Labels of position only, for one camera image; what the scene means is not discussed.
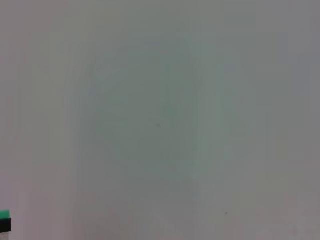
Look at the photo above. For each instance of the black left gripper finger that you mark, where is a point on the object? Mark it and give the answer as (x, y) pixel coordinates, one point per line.
(5, 225)

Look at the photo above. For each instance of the green capped labelled test tube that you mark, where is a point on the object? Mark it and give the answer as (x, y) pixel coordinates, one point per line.
(4, 214)

